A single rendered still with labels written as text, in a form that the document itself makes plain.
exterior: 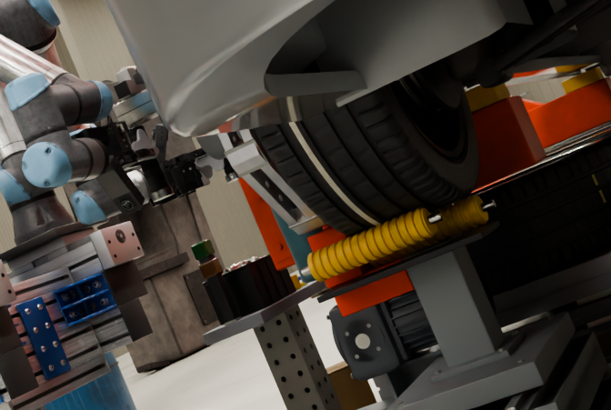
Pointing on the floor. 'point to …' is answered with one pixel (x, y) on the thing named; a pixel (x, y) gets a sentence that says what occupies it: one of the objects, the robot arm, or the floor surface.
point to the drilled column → (296, 363)
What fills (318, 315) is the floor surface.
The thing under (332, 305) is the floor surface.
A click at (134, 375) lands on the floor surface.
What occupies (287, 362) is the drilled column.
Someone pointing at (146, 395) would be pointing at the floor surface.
